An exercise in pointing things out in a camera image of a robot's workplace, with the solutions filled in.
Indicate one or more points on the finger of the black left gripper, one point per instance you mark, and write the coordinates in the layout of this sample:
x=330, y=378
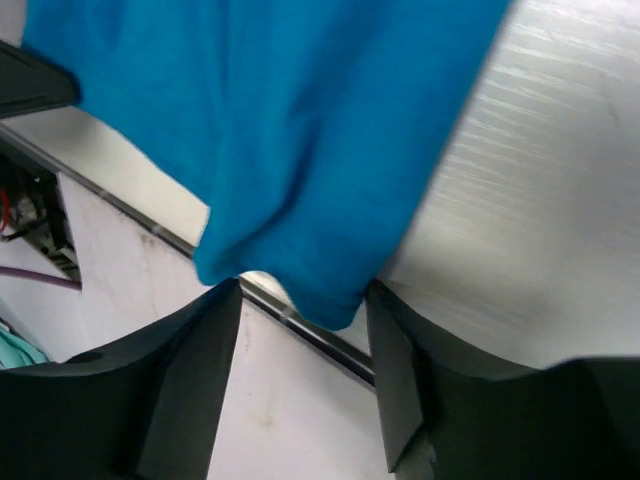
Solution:
x=30, y=84

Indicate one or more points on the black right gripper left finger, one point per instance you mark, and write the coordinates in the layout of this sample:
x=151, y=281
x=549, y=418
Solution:
x=146, y=406

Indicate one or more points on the folded light blue t-shirt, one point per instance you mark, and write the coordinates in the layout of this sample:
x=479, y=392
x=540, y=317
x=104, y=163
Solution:
x=15, y=352

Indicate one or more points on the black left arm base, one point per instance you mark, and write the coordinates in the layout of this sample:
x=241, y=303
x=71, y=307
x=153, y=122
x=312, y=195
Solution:
x=33, y=210

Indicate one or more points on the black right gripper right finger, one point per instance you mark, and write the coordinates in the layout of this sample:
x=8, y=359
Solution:
x=449, y=410

